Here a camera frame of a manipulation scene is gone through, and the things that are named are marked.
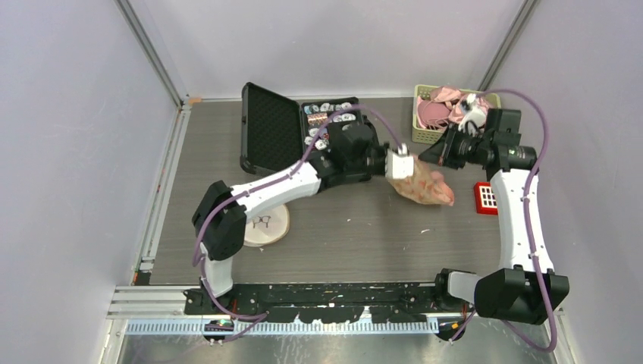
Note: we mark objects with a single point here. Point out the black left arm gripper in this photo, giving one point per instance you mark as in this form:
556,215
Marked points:
382,150

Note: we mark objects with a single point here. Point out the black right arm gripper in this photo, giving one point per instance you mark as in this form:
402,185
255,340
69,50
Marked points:
441,152

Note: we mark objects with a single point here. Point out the floral mesh laundry bag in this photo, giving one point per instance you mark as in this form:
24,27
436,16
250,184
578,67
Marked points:
426,186

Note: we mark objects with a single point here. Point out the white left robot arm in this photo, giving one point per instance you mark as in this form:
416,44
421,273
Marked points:
220,219

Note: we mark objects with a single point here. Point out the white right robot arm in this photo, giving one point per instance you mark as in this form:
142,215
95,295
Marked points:
526,286

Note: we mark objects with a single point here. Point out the green plastic basket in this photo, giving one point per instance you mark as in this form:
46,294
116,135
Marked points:
431,136

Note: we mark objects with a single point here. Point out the pink bras in basket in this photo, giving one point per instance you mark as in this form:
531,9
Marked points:
441,107

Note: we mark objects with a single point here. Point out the black poker chip case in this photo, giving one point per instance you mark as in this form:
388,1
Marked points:
277,130

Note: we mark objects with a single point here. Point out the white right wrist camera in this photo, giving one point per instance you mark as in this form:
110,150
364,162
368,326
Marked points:
474,116

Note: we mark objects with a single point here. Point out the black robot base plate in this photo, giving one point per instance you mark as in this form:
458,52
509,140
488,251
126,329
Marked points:
328,303

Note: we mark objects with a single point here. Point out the aluminium frame rail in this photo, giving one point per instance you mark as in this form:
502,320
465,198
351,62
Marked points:
136,26

